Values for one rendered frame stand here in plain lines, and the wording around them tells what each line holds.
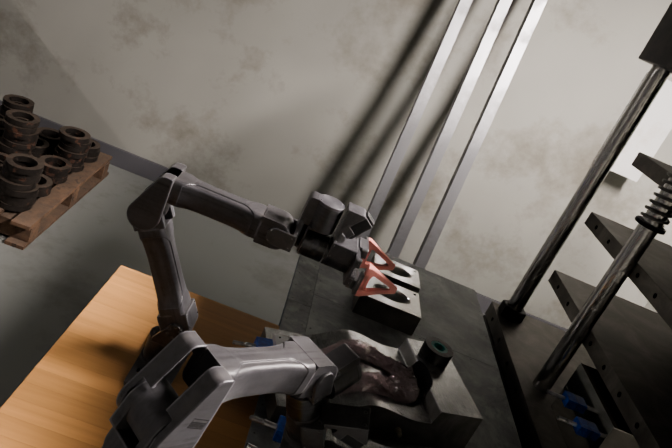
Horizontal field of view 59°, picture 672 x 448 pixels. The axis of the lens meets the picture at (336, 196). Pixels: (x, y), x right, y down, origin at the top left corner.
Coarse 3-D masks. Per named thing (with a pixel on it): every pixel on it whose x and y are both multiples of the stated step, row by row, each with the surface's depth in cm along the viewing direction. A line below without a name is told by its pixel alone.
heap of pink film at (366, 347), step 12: (324, 348) 145; (360, 348) 144; (372, 348) 148; (372, 360) 145; (384, 360) 147; (396, 360) 150; (372, 372) 138; (396, 372) 145; (408, 372) 147; (360, 384) 134; (372, 384) 134; (384, 384) 135; (396, 384) 139; (408, 384) 142; (396, 396) 137; (408, 396) 140
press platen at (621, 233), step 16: (592, 224) 203; (608, 224) 200; (608, 240) 190; (624, 240) 188; (656, 240) 208; (656, 256) 186; (640, 272) 167; (656, 272) 169; (640, 288) 164; (656, 288) 158; (656, 304) 155
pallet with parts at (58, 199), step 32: (0, 128) 321; (32, 128) 303; (64, 128) 324; (0, 160) 297; (32, 160) 276; (64, 160) 318; (96, 160) 350; (0, 192) 272; (32, 192) 273; (64, 192) 306; (0, 224) 273; (32, 224) 271
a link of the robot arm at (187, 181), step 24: (144, 192) 111; (168, 192) 111; (192, 192) 112; (216, 192) 114; (144, 216) 113; (216, 216) 114; (240, 216) 114; (264, 216) 113; (288, 216) 118; (264, 240) 114
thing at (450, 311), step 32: (320, 288) 186; (448, 288) 224; (288, 320) 163; (320, 320) 170; (352, 320) 177; (448, 320) 201; (480, 320) 211; (480, 352) 190; (480, 384) 174; (256, 416) 127; (512, 416) 166
